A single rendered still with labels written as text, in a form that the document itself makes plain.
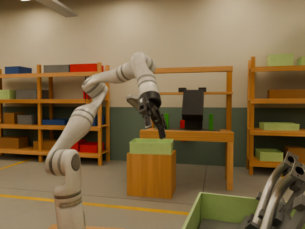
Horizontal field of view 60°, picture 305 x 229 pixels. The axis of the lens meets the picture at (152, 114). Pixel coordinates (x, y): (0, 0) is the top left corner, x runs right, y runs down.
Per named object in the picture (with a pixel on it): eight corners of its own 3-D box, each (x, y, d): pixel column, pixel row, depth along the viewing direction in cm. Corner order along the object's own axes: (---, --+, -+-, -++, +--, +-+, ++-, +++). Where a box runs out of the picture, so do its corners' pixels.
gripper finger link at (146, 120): (144, 113, 85) (146, 126, 82) (139, 109, 83) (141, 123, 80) (148, 112, 85) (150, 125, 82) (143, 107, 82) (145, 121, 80)
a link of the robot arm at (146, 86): (139, 112, 99) (137, 99, 103) (164, 99, 95) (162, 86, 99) (125, 100, 92) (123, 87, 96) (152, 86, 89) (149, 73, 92)
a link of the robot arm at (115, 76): (123, 56, 109) (135, 70, 113) (85, 76, 126) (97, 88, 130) (114, 70, 104) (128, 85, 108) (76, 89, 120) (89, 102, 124)
